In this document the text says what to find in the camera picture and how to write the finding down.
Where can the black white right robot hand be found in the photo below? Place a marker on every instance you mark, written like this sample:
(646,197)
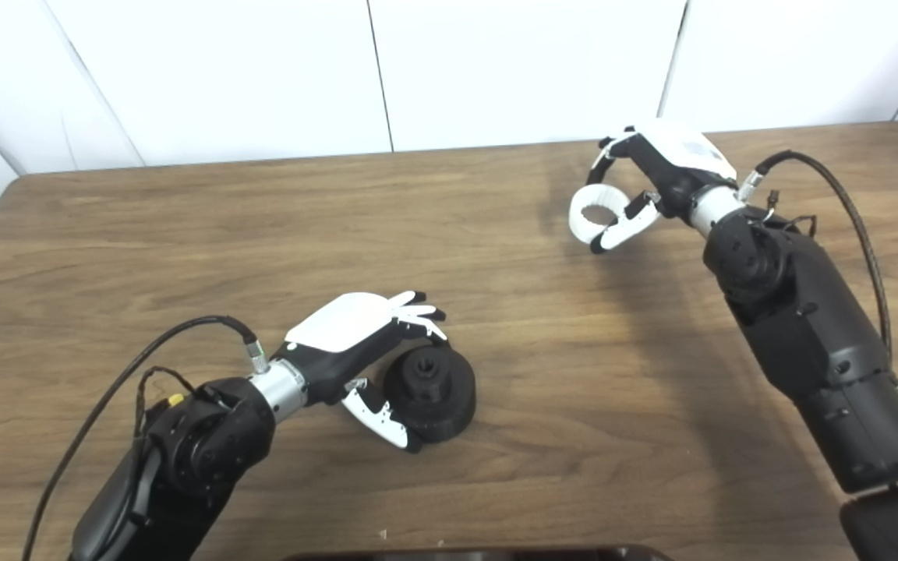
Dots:
(675,167)

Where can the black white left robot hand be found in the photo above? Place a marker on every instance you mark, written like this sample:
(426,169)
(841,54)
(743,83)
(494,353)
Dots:
(340,323)

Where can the round black plastic part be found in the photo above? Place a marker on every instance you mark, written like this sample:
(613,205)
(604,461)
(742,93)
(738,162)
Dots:
(445,405)

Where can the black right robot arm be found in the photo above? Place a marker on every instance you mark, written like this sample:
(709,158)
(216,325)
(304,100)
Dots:
(815,335)

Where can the dark glossy robot body edge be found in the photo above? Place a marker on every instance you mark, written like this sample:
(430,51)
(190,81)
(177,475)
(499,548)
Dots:
(480,555)

